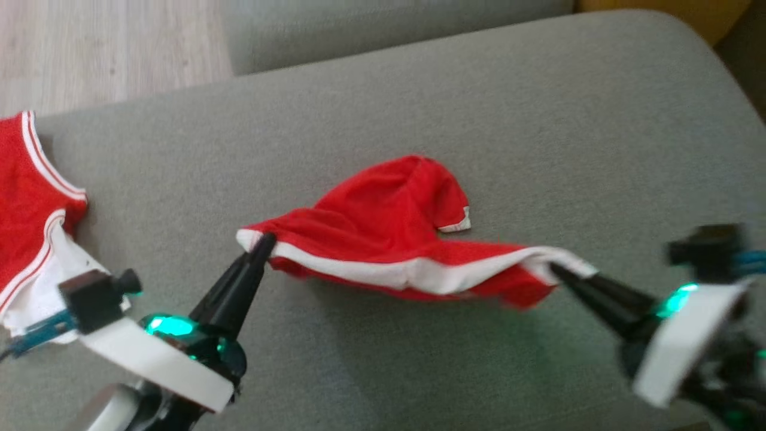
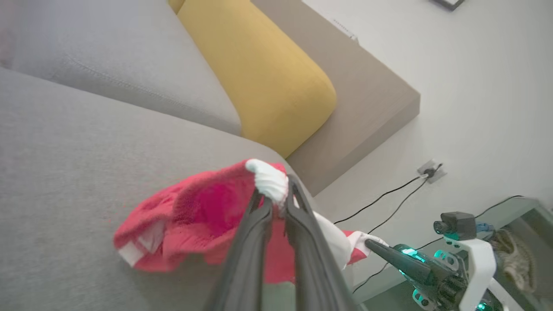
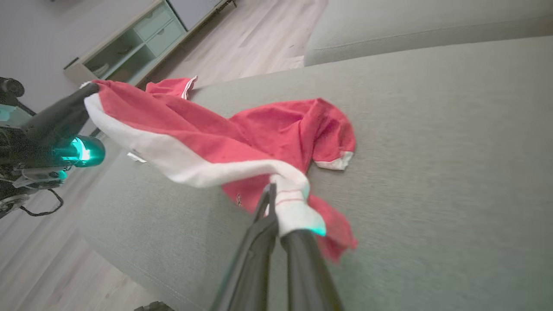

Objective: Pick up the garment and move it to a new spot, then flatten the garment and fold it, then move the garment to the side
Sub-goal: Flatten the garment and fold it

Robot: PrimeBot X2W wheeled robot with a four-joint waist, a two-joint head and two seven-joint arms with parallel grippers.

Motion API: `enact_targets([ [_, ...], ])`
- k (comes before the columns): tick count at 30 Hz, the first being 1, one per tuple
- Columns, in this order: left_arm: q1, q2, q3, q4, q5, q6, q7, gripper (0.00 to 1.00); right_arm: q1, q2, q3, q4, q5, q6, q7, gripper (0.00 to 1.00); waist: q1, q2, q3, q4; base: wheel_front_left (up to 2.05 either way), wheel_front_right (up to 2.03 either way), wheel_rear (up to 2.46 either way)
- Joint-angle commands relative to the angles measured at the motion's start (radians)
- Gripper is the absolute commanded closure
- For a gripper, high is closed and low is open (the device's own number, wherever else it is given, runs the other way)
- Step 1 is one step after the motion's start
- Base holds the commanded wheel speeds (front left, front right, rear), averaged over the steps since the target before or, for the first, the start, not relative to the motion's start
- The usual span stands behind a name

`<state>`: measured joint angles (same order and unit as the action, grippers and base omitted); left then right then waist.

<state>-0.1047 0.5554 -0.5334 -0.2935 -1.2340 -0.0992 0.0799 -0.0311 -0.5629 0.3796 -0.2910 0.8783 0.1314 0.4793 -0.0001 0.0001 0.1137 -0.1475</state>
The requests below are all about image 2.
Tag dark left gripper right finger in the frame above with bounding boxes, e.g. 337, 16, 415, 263
283, 175, 359, 311

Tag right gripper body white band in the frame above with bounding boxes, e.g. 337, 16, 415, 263
413, 264, 470, 311

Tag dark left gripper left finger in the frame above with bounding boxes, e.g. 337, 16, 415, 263
203, 188, 275, 311

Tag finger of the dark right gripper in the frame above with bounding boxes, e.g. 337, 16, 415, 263
366, 240, 432, 286
392, 244, 445, 270

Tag red basketball jersey white sleeves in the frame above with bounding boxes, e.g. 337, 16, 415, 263
113, 159, 389, 286

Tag brown furry item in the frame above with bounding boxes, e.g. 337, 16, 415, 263
490, 229, 538, 294

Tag glass side table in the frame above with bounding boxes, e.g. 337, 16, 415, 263
354, 197, 553, 311

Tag beige sofa base panel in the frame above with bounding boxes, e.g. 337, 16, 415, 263
251, 0, 421, 197

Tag yellow sofa cushion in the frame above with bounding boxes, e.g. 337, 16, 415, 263
168, 0, 337, 159

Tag large grey sofa seat cushion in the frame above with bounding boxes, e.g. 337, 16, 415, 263
0, 67, 359, 311

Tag small white plug strip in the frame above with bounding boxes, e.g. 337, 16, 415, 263
331, 18, 359, 43

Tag grey sofa back cushion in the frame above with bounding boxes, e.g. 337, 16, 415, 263
0, 0, 242, 136

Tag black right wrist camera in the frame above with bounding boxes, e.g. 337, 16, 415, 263
433, 212, 477, 241

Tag black power cable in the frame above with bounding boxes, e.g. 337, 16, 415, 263
334, 172, 432, 225
352, 175, 432, 294

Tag grey wall socket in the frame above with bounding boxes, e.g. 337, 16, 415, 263
417, 159, 448, 184

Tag thin black cable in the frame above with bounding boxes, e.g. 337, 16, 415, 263
474, 195, 524, 219

